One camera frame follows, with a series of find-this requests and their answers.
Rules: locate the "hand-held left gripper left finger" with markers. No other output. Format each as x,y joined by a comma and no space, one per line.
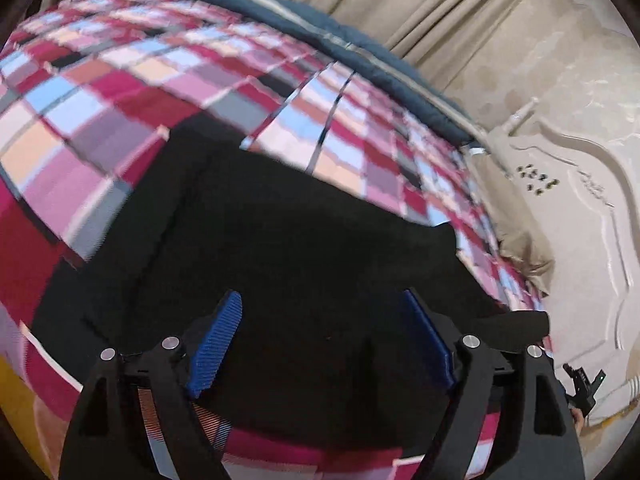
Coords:
216,340

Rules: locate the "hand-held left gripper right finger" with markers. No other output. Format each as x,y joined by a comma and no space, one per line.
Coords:
431,345

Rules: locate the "black pants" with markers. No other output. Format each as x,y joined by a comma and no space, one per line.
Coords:
300,240

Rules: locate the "beige pillow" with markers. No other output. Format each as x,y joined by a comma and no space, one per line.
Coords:
520,240

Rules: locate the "white carved headboard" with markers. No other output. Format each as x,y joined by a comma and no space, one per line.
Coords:
590,240

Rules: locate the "dark headboard stickers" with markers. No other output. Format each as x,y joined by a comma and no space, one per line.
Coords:
537,178

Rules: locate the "checkered bed sheet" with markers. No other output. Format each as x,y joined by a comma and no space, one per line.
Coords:
125,90

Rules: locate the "dark blue quilt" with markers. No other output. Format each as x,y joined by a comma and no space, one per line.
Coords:
350,45

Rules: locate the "beige curtain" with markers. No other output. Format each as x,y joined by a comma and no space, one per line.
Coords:
425,5

